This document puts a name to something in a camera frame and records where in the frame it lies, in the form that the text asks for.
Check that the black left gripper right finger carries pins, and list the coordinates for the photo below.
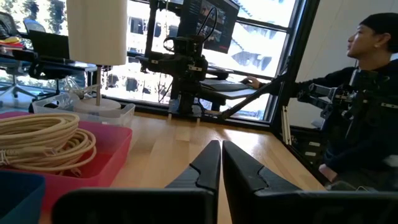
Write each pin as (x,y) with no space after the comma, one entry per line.
(239,177)

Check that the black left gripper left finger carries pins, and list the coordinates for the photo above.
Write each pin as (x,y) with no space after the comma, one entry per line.
(206,174)

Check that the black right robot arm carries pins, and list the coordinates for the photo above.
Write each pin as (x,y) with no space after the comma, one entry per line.
(186,90)

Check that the grey laptop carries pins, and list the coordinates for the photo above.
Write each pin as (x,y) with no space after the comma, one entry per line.
(227,87)

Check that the black computer monitor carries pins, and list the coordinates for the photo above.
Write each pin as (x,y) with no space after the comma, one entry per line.
(224,25)

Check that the person's hand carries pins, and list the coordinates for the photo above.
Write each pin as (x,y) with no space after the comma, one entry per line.
(254,82)

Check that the clear plastic bin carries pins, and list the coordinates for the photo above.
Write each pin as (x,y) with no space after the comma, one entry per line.
(118,116)

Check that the white shade lamp wooden base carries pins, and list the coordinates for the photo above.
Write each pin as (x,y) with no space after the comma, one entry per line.
(96,31)

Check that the pink plastic bin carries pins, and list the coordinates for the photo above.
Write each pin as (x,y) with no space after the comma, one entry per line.
(109,149)

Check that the dark office desk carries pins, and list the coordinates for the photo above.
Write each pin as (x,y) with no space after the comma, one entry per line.
(77,66)

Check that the black open laptop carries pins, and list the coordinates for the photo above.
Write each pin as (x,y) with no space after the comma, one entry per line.
(49,45)

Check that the blue office chair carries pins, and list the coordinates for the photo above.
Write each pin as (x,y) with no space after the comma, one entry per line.
(34,25)

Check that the black mesh office chair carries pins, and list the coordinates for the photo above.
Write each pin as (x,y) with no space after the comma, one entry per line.
(7,25)

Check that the person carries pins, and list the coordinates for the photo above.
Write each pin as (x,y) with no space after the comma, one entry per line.
(367,43)

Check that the teal plastic bin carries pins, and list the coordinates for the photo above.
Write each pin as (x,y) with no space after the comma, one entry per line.
(18,199)

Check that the black window frame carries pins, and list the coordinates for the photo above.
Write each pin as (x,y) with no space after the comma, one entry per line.
(150,25)

